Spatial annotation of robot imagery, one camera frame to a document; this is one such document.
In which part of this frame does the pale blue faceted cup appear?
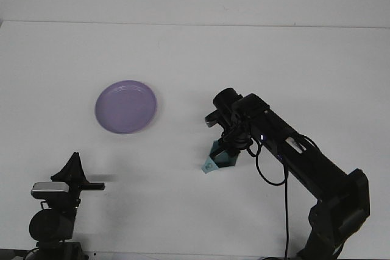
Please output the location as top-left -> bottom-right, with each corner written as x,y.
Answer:
200,138 -> 239,174

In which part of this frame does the pale purple round plate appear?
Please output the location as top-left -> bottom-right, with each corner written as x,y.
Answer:
94,80 -> 158,135

